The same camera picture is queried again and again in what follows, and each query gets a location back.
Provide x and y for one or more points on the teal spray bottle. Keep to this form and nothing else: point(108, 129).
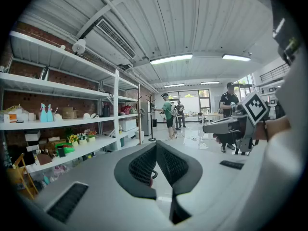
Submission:
point(49, 115)
point(43, 115)

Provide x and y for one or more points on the large glass window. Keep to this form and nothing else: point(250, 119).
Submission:
point(190, 102)

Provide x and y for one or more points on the red flower pot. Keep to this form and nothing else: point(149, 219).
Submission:
point(92, 137)

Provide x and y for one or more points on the white cap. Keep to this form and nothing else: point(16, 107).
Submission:
point(86, 116)

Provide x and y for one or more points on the ceiling air conditioner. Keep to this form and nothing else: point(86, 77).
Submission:
point(115, 38)

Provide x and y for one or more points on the green handbag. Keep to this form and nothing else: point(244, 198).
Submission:
point(133, 111)

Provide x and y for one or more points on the person's right forearm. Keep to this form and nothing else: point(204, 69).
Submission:
point(276, 129)

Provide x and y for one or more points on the white cardboard box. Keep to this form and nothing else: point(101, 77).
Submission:
point(32, 135)

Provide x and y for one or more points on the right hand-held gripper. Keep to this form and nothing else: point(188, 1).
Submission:
point(255, 107)

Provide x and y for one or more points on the long ceiling light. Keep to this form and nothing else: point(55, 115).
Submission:
point(174, 85)
point(209, 83)
point(170, 59)
point(235, 57)

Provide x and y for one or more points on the yellow drink bottle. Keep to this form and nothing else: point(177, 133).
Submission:
point(120, 129)

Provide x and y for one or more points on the white metal shelving unit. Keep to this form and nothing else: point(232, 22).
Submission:
point(60, 86)

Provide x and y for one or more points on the steel kettle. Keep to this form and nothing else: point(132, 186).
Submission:
point(45, 74)

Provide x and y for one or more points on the person's grey shirt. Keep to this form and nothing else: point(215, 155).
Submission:
point(276, 177)

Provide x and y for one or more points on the grey refrigerator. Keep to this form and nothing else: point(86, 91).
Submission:
point(145, 119)

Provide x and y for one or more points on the sunflower pot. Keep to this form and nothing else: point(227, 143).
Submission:
point(73, 141)

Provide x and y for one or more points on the white spotlight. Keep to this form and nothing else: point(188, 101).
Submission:
point(79, 46)

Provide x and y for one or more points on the black coat stand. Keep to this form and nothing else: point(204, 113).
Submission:
point(151, 119)

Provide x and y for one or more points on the white dish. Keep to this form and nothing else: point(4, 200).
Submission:
point(94, 116)

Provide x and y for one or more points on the orange and white box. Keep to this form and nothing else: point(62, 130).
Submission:
point(10, 118)

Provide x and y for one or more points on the white plastic bin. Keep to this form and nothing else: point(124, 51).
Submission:
point(139, 135)

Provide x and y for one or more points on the black head-worn camera rig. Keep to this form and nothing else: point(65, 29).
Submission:
point(286, 40)

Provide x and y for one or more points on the blue flower pot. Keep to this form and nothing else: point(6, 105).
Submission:
point(82, 139)

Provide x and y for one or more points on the small black box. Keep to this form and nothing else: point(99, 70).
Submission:
point(61, 152)

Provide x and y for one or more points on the white microwave oven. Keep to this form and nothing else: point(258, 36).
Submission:
point(128, 124)

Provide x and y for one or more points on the black waste bin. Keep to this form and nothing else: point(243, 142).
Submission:
point(154, 123)

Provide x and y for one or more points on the black jar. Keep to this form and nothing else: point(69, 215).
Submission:
point(106, 111)

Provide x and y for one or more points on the maroon dotted bag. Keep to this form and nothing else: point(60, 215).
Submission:
point(125, 109)

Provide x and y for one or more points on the teal bucket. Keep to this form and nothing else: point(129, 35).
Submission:
point(122, 142)

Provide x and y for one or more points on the green snack packet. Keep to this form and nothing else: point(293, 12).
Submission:
point(67, 149)

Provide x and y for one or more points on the wooden step stool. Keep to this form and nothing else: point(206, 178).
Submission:
point(20, 174)

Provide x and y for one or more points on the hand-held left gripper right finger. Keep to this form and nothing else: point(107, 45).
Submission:
point(180, 172)

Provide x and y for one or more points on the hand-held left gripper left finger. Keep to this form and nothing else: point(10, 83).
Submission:
point(134, 177)

